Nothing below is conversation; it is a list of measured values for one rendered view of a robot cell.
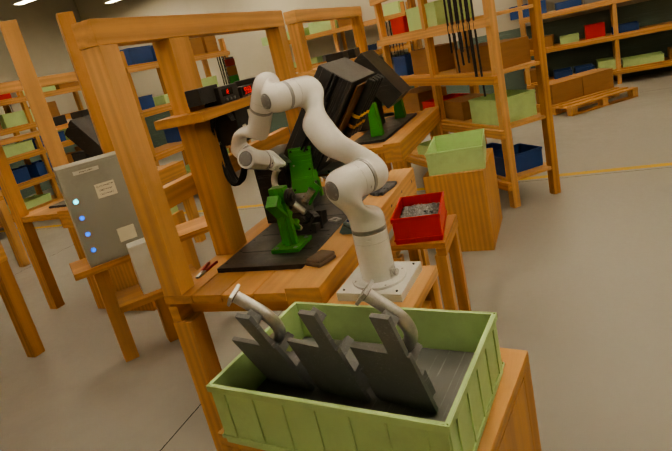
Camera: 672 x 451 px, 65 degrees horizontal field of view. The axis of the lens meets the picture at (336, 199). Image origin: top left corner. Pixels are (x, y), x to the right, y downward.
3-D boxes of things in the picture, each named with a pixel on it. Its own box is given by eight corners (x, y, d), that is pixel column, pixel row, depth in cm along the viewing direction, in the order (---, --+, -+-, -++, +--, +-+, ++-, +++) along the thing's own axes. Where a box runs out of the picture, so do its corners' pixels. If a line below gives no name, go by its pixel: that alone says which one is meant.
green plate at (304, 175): (322, 190, 250) (316, 145, 250) (315, 191, 243) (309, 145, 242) (300, 193, 255) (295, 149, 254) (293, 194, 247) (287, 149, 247)
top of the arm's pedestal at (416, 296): (438, 274, 194) (437, 264, 193) (413, 321, 167) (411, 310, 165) (359, 275, 208) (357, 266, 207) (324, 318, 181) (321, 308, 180)
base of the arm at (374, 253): (415, 267, 187) (406, 218, 181) (389, 294, 173) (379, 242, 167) (370, 263, 198) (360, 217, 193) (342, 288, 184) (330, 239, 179)
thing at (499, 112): (510, 210, 465) (470, -87, 400) (398, 171, 678) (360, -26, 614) (561, 192, 479) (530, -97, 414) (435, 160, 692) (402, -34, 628)
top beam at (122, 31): (285, 25, 315) (281, 10, 312) (98, 45, 183) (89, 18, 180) (272, 29, 318) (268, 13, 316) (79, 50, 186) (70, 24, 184)
